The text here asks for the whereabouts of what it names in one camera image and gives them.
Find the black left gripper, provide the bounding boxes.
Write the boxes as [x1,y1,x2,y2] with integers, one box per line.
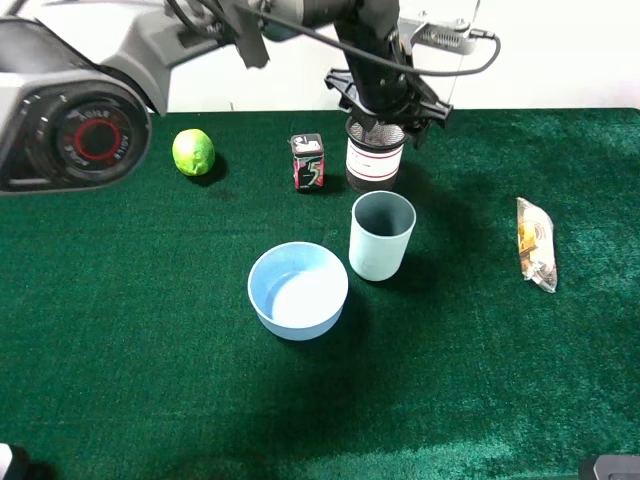
[324,44,453,149]

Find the black mesh pen holder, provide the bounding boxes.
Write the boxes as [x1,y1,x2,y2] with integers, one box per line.
[345,117,406,193]

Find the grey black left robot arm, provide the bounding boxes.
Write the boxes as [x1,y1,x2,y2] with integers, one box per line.
[1,1,452,195]

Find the black white object bottom left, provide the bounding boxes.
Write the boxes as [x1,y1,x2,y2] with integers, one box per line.
[0,443,30,480]

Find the black red gum box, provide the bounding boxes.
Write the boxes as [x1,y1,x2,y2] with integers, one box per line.
[290,133,325,192]

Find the pale blue-green plastic cup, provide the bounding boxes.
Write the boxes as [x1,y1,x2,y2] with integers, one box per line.
[348,190,417,282]

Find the green lime fruit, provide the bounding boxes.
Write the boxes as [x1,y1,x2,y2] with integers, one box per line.
[172,129,215,177]

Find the clear wrapped snack packet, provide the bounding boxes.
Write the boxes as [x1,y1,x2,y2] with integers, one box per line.
[516,197,558,293]

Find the light blue plastic bowl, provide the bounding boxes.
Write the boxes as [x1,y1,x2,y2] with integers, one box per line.
[247,241,349,342]

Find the dark green felt mat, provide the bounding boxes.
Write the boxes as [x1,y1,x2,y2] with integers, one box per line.
[0,107,640,480]

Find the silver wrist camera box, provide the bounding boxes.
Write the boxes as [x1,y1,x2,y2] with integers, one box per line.
[397,17,476,56]

